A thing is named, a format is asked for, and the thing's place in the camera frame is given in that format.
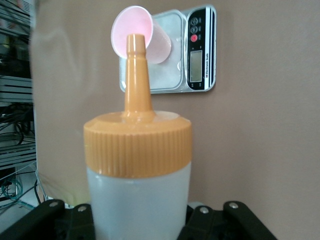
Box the brown table cover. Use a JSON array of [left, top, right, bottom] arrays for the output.
[[29, 0, 320, 240]]

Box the grey metal rack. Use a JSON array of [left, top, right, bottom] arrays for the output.
[[0, 0, 38, 173]]

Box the white sauce bottle orange cap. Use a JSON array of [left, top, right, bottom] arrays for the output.
[[83, 33, 193, 240]]

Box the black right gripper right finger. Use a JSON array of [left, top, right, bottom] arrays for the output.
[[177, 200, 279, 240]]

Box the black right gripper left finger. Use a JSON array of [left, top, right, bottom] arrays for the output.
[[0, 199, 96, 240]]

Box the silver digital kitchen scale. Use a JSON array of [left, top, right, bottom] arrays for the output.
[[119, 3, 217, 95]]

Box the pink plastic cup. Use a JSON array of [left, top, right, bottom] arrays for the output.
[[111, 5, 173, 65]]

